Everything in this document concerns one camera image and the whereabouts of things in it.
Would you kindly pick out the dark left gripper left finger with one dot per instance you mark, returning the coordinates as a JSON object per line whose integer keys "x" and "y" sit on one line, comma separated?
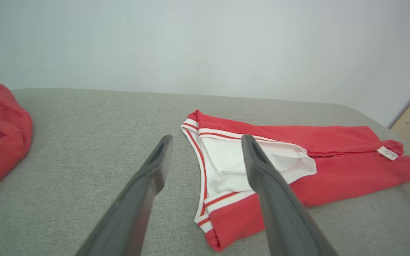
{"x": 130, "y": 213}

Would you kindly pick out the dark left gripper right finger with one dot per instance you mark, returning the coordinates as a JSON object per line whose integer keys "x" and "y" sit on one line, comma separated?
{"x": 283, "y": 213}

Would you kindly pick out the red white number jersey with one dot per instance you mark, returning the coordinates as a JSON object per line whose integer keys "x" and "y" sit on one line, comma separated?
{"x": 351, "y": 170}

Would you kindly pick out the red shorts white stripe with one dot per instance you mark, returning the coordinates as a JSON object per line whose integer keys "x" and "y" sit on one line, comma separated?
{"x": 2, "y": 142}

